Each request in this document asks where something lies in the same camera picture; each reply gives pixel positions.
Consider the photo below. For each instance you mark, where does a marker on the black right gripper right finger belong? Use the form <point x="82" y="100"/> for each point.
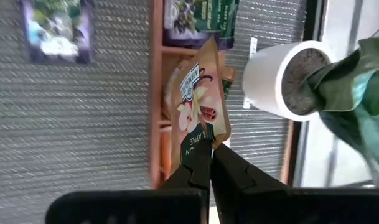
<point x="239" y="186"/>

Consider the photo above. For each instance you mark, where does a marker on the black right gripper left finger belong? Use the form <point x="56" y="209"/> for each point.
<point x="195" y="174"/>

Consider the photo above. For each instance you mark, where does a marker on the orange and white tea sachet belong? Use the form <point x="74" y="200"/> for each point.
<point x="165" y="152"/>

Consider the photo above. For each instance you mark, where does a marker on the beige cinnamon apple tea sachet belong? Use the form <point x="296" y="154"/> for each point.
<point x="228" y="73"/>
<point x="198" y="102"/>

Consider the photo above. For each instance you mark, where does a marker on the brown wooden compartment tray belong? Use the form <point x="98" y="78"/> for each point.
<point x="155" y="93"/>

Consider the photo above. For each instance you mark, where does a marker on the snake plant in white pot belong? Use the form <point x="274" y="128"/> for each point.
<point x="267" y="81"/>

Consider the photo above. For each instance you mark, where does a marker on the grey woven placemat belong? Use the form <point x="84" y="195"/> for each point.
<point x="68" y="124"/>

